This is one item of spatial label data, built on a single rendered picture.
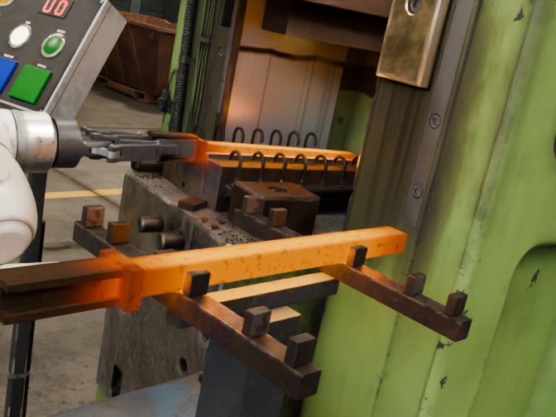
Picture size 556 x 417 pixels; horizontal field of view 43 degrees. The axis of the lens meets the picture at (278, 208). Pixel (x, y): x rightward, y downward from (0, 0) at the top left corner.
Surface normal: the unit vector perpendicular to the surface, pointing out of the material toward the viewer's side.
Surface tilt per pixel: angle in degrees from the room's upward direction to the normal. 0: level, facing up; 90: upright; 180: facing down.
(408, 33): 90
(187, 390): 0
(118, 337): 90
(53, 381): 0
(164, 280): 90
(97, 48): 90
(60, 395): 0
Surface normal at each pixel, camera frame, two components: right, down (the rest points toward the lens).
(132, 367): -0.81, 0.00
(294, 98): 0.56, 0.33
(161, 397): 0.19, -0.94
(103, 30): 0.85, 0.29
